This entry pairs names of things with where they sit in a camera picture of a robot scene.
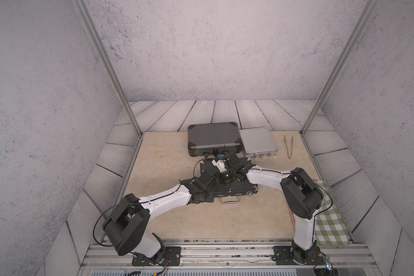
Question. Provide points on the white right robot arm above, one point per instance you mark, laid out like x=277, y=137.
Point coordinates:
x=302, y=195

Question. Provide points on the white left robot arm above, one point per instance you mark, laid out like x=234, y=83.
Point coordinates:
x=126, y=225

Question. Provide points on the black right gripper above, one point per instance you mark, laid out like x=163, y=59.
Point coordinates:
x=219, y=172

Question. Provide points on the wooden tongs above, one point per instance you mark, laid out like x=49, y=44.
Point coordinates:
x=289, y=147

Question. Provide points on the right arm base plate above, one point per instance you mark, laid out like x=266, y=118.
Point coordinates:
x=285, y=255

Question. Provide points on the black poker case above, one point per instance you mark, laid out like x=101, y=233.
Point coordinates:
x=234, y=188
x=214, y=139

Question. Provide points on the small silver poker case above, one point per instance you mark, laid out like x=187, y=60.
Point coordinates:
x=258, y=142

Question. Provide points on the green checkered cloth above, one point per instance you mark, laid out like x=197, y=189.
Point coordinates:
x=330, y=228

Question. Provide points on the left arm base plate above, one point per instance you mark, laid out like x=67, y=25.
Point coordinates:
x=166, y=256

